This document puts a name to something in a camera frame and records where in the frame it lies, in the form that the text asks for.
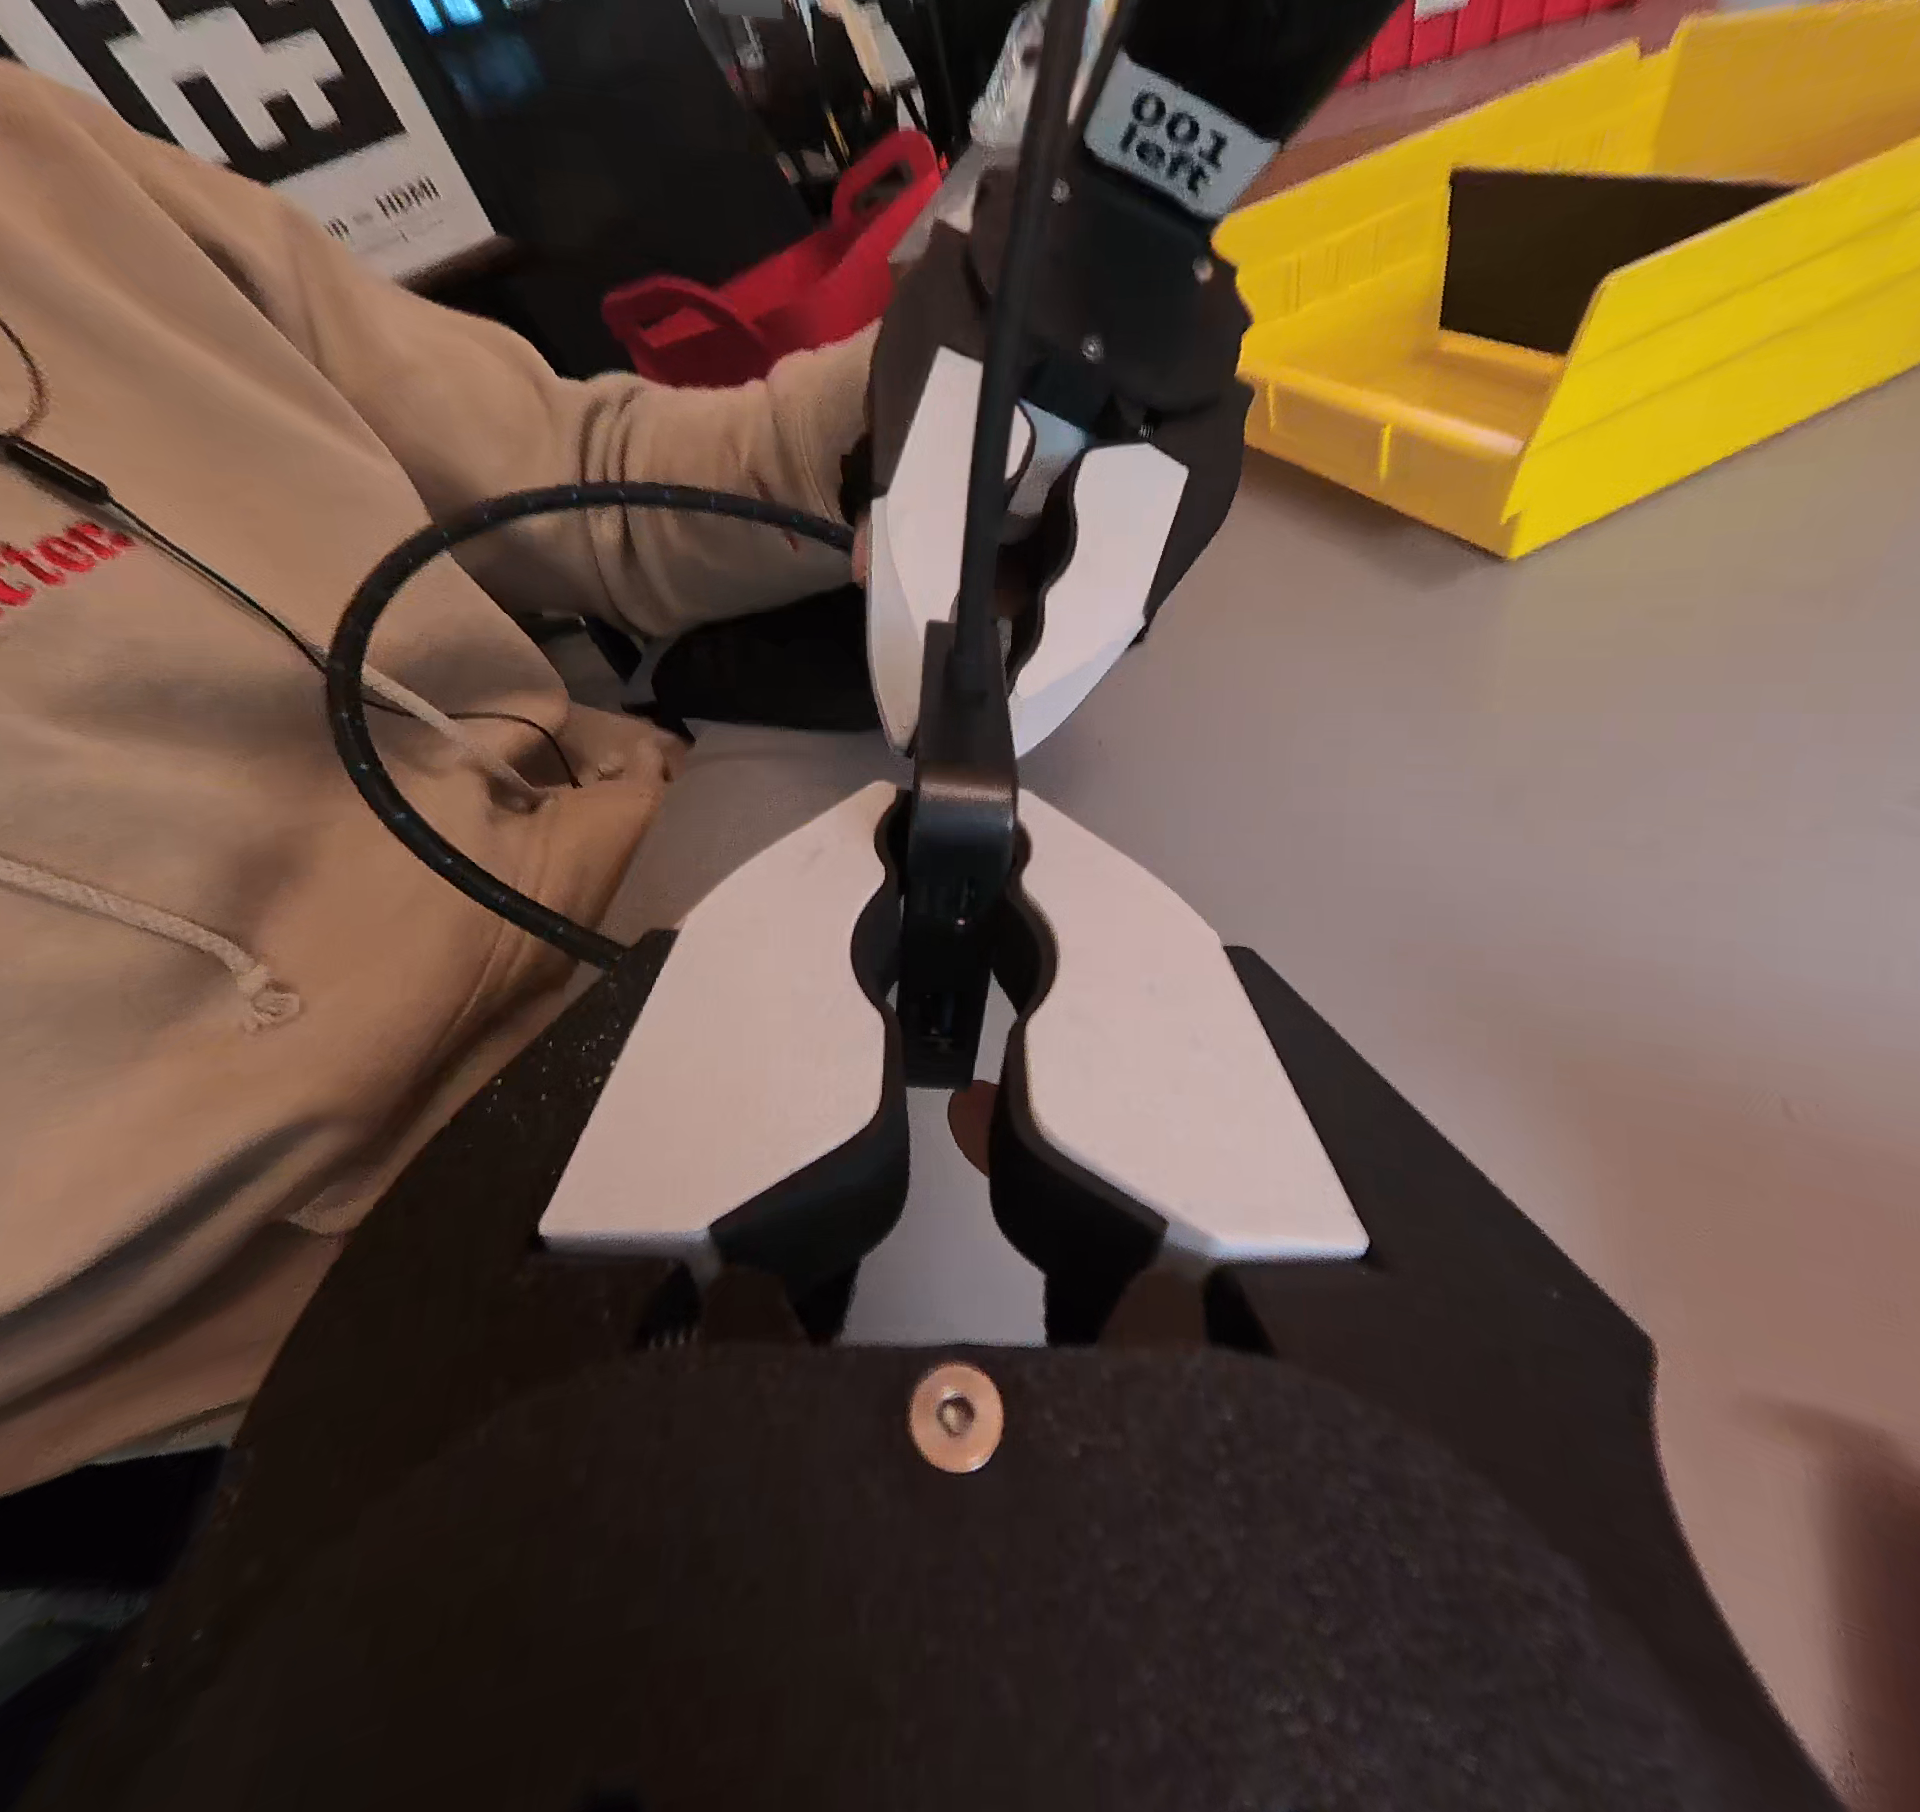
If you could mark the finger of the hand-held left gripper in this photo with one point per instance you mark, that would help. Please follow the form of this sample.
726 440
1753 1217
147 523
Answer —
1117 584
922 552

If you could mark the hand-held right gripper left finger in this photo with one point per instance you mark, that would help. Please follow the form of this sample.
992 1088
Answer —
735 1046

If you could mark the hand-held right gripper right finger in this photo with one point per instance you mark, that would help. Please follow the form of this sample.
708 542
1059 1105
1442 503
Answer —
1169 1064

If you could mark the yellow plastic bin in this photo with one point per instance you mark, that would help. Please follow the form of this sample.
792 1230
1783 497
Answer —
1650 387

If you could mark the person's left forearm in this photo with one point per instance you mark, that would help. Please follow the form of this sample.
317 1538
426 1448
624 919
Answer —
674 494

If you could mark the red plastic basket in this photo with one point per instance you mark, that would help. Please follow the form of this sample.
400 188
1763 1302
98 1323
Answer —
781 298

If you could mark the black bin divider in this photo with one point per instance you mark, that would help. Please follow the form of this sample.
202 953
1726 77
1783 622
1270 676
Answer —
1576 253

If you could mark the person in beige hoodie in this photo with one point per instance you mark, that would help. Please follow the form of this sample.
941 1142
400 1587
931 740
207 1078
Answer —
225 867

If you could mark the black white tag sign board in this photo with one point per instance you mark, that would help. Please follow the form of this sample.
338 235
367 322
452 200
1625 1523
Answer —
179 42

